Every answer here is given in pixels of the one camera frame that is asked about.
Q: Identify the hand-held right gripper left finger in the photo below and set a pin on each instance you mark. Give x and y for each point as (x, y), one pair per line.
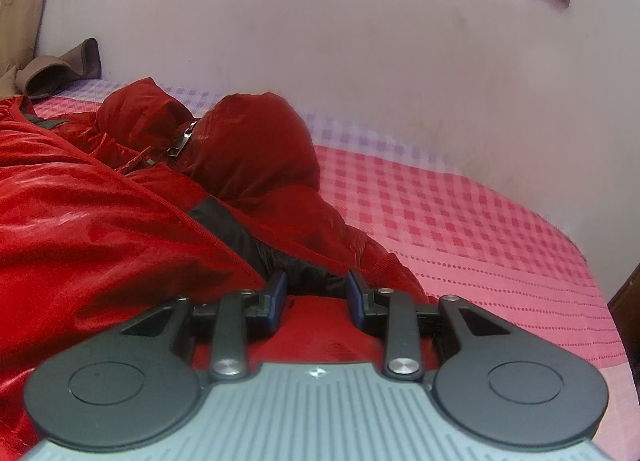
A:
(278, 302)

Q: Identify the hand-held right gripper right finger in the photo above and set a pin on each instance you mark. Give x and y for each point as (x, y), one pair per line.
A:
(356, 302)

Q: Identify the red hooded puffer jacket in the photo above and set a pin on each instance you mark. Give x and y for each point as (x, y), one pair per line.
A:
(100, 201)

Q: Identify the pink checkered bedsheet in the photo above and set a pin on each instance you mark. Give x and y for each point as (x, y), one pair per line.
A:
(475, 241)

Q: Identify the dark wooden furniture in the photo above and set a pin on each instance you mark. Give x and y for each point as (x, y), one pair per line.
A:
(627, 298)

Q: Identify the brown cloth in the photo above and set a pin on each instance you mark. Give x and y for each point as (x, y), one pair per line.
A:
(47, 75)

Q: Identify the tan curtain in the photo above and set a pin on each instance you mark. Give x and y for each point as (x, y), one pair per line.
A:
(20, 16)

